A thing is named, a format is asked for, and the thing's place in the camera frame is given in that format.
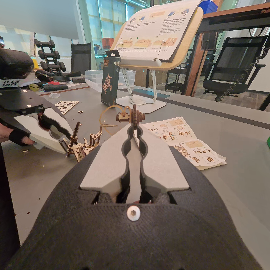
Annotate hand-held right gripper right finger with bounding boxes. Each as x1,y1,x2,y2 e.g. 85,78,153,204
134,123,190,193

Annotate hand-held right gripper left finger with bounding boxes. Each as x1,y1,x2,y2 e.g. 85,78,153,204
80,123,135,193

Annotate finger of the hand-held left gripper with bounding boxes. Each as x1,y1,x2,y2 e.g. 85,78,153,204
14,114,67,154
38,108,75,140

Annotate wooden model chassis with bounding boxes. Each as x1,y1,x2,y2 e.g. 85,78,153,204
59,121,104,163

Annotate tan rubber band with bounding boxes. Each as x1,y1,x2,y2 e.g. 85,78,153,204
100,105,130,125

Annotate wooden gear axle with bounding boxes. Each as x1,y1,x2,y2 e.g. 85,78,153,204
116,105,146,129

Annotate dark model kit box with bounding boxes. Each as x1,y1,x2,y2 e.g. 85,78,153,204
101,50,121,108

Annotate person's left hand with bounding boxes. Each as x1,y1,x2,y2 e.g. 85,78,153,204
0,122,36,146

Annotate wooden cutout sheet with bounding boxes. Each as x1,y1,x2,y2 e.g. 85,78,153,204
54,101,79,115

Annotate instruction booklet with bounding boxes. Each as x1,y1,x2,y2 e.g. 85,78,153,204
143,117,228,171

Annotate black pouch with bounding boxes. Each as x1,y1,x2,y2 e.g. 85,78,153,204
43,84,69,91

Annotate black bag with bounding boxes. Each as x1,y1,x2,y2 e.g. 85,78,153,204
35,70,56,83

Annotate clear plastic organizer box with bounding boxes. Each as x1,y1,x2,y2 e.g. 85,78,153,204
85,70,136,92

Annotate black mesh office chair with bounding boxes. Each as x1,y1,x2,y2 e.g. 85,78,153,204
202,36,268,103
71,42,92,75

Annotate black rolling cart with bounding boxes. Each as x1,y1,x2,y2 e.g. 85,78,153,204
165,63,188,94

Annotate white book stand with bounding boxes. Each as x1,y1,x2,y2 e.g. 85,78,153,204
110,6,204,114

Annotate printed instruction sheet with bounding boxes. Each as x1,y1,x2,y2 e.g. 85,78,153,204
115,0,203,60

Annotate blue storage bin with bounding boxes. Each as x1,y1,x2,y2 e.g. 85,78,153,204
198,0,219,14

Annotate black coiled cable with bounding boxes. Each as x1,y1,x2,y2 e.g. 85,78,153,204
219,47,270,98

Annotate black frame desk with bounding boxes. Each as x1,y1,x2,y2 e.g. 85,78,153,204
186,0,270,111

